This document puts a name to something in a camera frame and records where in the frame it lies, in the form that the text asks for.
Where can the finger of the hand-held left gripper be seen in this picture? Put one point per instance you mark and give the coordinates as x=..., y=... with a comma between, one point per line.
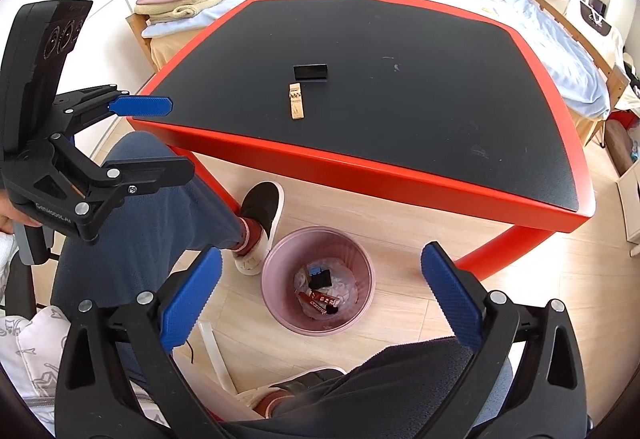
x=142, y=106
x=145, y=174

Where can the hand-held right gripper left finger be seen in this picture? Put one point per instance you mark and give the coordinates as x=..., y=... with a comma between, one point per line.
x=192, y=301

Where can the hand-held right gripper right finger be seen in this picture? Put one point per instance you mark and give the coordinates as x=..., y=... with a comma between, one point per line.
x=452, y=296

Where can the pink plastic waste bin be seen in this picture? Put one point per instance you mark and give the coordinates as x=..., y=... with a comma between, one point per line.
x=272, y=289

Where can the red candy wrapper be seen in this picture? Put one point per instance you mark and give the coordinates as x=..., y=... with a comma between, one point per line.
x=327, y=298
x=307, y=306

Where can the wooden clothespin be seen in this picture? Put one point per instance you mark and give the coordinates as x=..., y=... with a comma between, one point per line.
x=296, y=104

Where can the person's left hand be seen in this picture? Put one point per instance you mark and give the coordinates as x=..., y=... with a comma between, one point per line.
x=9, y=214

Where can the person's left leg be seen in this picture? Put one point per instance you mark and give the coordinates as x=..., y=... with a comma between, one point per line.
x=150, y=219

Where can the person's leg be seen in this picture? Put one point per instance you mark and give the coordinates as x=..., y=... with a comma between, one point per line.
x=150, y=219
x=400, y=394

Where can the white plastic tube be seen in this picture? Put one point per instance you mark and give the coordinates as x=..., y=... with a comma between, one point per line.
x=217, y=359

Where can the folded towels pink yellow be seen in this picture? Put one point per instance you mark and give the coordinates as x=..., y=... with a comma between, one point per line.
x=185, y=11

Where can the person's right leg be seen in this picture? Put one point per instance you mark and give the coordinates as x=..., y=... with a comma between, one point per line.
x=400, y=394

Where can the person's left shoe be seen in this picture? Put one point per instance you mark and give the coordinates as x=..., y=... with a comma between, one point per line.
x=262, y=209

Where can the person's shoe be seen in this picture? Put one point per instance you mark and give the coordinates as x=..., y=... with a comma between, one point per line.
x=262, y=209
x=300, y=381

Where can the person's right shoe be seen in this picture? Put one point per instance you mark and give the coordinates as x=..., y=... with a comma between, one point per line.
x=300, y=381

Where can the red table with black top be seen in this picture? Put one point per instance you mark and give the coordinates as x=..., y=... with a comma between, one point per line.
x=350, y=164

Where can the white printed cushion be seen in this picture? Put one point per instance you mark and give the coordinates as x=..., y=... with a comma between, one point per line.
x=35, y=359

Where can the brown floor mat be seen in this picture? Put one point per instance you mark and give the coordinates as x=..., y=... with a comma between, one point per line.
x=619, y=146

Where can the wooden bed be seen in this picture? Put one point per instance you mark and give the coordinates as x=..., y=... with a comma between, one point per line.
x=607, y=69

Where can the black bag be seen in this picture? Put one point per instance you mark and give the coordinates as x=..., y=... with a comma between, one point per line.
x=632, y=74

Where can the light blue printed bedsheet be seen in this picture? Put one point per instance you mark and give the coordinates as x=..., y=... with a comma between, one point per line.
x=500, y=4

